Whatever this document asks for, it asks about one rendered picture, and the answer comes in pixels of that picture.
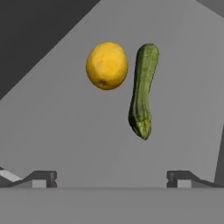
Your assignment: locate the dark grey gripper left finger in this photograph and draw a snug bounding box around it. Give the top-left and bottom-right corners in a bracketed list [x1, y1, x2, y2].
[0, 170, 58, 189]

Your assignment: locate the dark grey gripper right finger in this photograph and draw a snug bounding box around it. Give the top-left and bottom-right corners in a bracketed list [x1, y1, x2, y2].
[166, 170, 224, 189]

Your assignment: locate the green squash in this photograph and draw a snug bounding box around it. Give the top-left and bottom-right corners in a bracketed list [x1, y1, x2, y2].
[128, 43, 160, 141]

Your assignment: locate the yellow lemon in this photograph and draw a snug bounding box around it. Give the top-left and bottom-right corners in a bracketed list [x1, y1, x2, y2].
[85, 41, 130, 91]

